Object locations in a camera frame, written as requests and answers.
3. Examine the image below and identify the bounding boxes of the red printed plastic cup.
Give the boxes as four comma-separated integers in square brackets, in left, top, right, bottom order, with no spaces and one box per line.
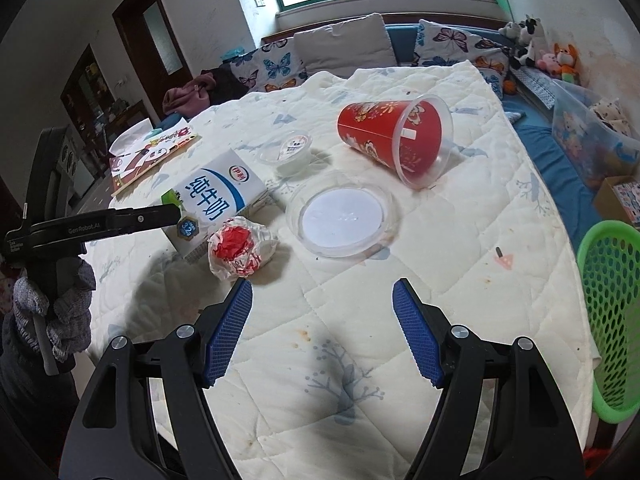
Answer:
[336,94,454,190]

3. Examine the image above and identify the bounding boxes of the green plastic basket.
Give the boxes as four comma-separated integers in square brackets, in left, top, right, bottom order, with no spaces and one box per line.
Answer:
[576,220,640,423]

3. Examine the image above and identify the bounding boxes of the blue sofa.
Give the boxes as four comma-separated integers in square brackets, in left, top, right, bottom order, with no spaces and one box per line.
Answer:
[385,22,626,241]

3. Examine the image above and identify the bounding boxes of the clear round plastic lid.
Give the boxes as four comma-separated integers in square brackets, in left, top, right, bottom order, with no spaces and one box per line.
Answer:
[286,172,401,258]

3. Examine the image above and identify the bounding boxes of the white appliance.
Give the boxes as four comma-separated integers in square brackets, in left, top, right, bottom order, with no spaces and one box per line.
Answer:
[57,127,98,196]

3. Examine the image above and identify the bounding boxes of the red plastic stool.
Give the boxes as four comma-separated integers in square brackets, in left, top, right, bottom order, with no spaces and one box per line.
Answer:
[592,442,631,480]

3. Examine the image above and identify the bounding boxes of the pink clothing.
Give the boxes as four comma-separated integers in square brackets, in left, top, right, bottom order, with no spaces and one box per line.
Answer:
[162,76,216,116]

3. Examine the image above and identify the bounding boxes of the black and white cow plush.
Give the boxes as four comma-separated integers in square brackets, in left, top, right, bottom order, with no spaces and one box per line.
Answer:
[510,16,546,66]

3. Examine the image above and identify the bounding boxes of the cartoon picture book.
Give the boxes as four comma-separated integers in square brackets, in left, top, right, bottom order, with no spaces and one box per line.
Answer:
[109,122,201,196]

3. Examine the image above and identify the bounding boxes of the white crumpled paper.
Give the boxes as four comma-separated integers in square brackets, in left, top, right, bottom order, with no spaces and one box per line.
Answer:
[110,119,166,153]

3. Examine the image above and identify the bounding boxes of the dark wooden door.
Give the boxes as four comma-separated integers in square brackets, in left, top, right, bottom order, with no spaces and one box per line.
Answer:
[111,0,193,96]

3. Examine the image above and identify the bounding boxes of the clear plastic storage box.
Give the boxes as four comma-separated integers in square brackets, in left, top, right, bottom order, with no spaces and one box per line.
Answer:
[550,80,640,191]

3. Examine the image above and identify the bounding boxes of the grey cushion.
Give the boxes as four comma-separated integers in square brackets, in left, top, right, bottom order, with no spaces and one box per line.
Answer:
[292,12,397,79]

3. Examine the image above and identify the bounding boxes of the orange fox plush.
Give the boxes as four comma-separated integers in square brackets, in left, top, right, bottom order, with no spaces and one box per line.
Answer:
[552,42,581,85]

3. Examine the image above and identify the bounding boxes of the black clothing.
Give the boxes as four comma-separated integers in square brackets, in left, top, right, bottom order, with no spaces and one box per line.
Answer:
[200,66,249,106]

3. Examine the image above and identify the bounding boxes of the cardboard box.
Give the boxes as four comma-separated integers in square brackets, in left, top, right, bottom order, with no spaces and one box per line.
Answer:
[592,175,640,231]

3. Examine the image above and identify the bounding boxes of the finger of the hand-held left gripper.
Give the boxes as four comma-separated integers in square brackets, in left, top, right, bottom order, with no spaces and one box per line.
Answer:
[75,204,182,242]

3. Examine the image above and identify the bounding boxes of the white quilted blanket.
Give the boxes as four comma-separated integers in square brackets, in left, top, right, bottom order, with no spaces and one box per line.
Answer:
[80,60,606,480]

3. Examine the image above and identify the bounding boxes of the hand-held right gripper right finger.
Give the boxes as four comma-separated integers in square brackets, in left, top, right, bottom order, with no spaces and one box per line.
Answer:
[391,277,581,480]

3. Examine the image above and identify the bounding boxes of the red and white wrapper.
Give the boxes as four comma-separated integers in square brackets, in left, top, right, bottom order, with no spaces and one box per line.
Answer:
[207,216,278,281]

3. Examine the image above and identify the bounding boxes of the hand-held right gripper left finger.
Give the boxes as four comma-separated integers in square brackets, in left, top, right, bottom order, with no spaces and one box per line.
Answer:
[62,278,253,480]

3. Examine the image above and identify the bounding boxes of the person's left hand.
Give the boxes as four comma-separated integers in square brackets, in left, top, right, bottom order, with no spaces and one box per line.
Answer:
[12,257,97,366]

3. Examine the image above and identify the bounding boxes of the white and green milk carton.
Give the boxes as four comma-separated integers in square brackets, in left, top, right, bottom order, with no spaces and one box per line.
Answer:
[160,149,268,263]

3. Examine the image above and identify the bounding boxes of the butterfly print pillow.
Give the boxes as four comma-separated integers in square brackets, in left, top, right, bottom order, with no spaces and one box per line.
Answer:
[227,40,308,93]
[415,19,513,68]
[472,54,516,101]

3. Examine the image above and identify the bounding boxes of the small clear plastic cup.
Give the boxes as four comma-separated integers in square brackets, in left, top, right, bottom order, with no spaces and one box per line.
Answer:
[259,130,313,177]

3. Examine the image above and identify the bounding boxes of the dark wooden cabinet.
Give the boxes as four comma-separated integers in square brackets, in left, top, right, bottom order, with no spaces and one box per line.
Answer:
[60,44,111,131]

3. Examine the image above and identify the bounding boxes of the blue patterned cloth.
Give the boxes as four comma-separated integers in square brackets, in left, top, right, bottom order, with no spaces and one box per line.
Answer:
[510,67,558,108]

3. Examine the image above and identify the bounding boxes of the white patterned cloth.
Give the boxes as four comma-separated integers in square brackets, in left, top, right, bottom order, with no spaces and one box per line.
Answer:
[590,99,633,136]

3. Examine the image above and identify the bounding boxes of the person's left forearm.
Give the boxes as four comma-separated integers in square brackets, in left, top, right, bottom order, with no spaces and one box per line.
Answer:
[0,310,78,480]

